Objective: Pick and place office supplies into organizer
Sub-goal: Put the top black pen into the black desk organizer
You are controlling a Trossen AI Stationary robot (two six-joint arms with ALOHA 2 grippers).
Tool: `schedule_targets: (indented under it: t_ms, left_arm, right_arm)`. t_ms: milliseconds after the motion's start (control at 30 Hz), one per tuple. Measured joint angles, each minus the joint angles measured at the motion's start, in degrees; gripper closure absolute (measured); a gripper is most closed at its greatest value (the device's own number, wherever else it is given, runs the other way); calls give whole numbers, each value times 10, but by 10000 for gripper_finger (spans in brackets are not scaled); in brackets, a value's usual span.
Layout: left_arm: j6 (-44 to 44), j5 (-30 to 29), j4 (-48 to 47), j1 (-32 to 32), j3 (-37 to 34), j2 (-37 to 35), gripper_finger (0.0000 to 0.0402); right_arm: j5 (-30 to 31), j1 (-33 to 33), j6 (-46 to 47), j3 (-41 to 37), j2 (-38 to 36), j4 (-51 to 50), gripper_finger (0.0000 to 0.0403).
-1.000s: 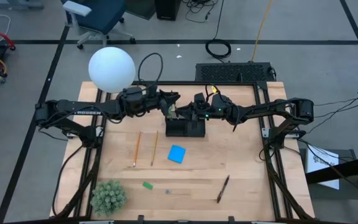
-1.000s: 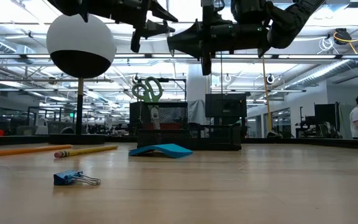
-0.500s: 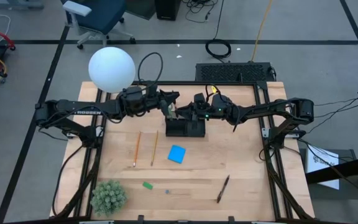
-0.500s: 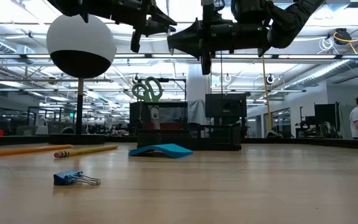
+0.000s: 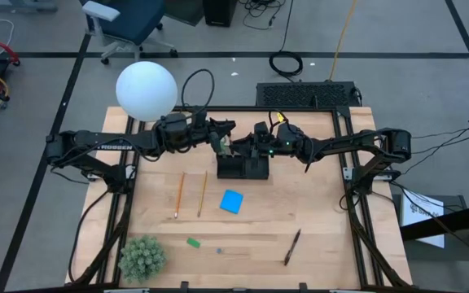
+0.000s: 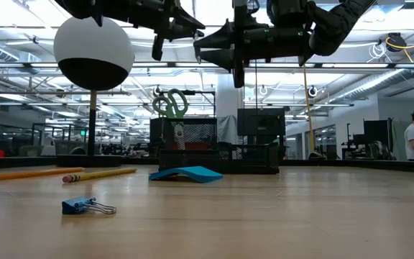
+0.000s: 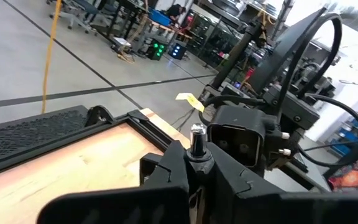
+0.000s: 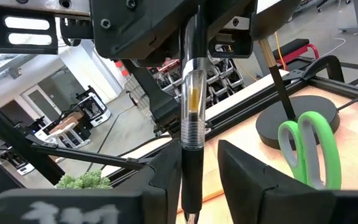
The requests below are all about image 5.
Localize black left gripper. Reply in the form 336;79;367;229
186;117;237;156

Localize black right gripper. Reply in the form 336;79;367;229
230;133;279;168

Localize green handled scissors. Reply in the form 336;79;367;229
217;136;233;157

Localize black mesh desk organizer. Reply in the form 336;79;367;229
217;153;270;181

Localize blue sticky note pad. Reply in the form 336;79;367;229
219;189;244;215

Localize yellow wooden pencil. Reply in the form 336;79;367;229
173;171;186;220
196;170;209;218

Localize black pen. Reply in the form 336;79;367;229
283;228;302;267

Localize blue office chair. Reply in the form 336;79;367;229
80;0;180;66

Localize black perforated computer case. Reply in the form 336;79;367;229
255;81;362;109

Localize white globe desk lamp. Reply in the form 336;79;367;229
115;60;189;138

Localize black tower box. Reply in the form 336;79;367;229
201;0;239;28

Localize green artificial plant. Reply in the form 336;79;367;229
117;234;168;285

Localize white printed paper sheet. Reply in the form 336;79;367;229
398;188;446;250

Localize black crossbeam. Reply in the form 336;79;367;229
399;200;469;247

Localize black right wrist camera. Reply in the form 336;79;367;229
254;120;270;138

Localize black aluminium table frame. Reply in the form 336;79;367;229
65;104;414;293

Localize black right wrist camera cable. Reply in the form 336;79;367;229
267;110;291;138

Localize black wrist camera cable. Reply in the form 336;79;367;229
180;68;217;121
267;110;291;138

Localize black left wrist camera cable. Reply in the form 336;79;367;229
180;68;217;121

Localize silver mounting bracket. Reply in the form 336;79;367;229
81;164;137;183
342;166;397;183

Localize coiled black floor cable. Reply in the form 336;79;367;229
268;0;304;82

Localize yellow cable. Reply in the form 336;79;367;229
328;0;358;81

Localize black left arm base cable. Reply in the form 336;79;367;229
67;189;112;284

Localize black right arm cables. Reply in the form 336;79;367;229
410;126;469;158

